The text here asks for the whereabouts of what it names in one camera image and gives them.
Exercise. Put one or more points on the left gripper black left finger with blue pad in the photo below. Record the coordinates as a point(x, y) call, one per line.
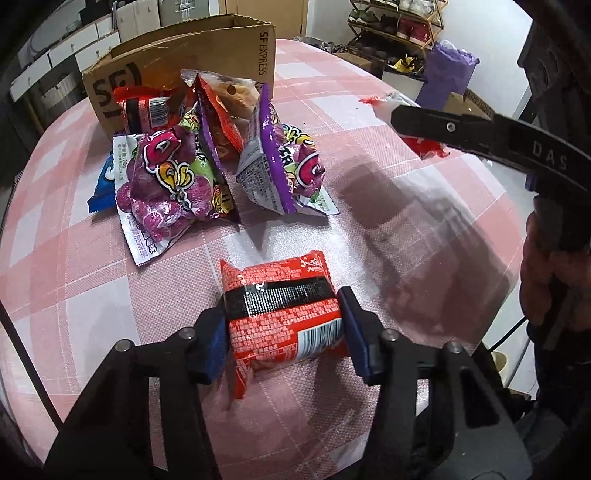
point(140, 416)

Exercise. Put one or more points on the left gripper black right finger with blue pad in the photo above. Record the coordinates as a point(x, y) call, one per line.
point(437, 416)

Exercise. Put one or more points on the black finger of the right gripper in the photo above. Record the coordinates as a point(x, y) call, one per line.
point(511, 142)

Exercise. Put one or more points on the red black snack pack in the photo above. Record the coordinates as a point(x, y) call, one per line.
point(280, 313)
point(146, 110)

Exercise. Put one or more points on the blue oreo cookie pack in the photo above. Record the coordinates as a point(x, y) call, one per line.
point(103, 196)

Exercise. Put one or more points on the clear biscuit packet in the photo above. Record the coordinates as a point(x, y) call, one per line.
point(238, 95)

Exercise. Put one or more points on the purple grape candy bag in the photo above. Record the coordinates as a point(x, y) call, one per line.
point(166, 181)

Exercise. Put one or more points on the red chip bag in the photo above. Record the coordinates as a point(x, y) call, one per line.
point(225, 135)

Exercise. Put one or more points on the person's right hand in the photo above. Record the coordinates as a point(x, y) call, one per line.
point(537, 269)

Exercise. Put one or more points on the open cardboard box on floor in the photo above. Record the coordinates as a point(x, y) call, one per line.
point(463, 105)

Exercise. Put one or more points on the white trash bin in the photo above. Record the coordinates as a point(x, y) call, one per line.
point(409, 84)

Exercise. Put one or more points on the pink checked tablecloth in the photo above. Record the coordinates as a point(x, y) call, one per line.
point(432, 246)

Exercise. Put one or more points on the wooden shoe rack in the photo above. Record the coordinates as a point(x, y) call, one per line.
point(384, 29)

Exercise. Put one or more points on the wooden door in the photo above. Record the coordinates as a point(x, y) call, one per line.
point(288, 16)

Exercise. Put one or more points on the brown cardboard SF box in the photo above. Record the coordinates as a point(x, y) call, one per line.
point(230, 44)

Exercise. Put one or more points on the silver suitcase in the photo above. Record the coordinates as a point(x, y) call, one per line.
point(176, 11)

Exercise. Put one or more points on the white drawer desk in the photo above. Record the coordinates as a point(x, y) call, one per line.
point(87, 46)

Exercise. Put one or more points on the beige suitcase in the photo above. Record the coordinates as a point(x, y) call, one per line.
point(138, 16)

